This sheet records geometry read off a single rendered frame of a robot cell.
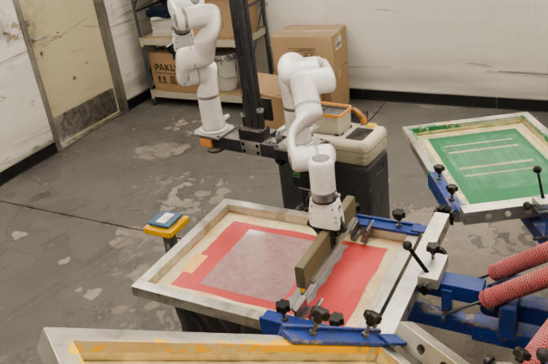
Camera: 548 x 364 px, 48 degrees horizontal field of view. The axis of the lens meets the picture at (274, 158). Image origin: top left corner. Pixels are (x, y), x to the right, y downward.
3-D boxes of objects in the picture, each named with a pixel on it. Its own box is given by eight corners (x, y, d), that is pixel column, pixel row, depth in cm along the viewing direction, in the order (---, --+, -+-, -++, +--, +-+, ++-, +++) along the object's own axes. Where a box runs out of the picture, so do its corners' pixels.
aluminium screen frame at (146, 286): (133, 295, 200) (130, 286, 198) (226, 206, 245) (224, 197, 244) (362, 357, 164) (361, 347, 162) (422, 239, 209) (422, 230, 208)
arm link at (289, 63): (274, 43, 203) (330, 36, 204) (272, 73, 241) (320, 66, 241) (280, 86, 202) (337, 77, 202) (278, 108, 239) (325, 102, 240)
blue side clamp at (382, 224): (334, 233, 221) (333, 217, 218) (340, 227, 225) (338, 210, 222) (417, 249, 207) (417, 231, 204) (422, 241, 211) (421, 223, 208)
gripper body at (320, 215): (344, 191, 184) (346, 222, 189) (313, 186, 188) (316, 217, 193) (334, 203, 178) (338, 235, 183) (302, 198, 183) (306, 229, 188)
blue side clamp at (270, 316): (261, 336, 178) (258, 317, 175) (269, 325, 181) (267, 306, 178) (360, 363, 164) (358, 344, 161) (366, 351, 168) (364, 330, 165)
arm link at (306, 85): (285, 71, 212) (327, 65, 213) (294, 126, 204) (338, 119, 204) (284, 45, 197) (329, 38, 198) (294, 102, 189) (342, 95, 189)
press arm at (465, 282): (419, 293, 179) (419, 279, 177) (425, 281, 183) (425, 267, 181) (481, 306, 171) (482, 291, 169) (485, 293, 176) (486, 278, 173)
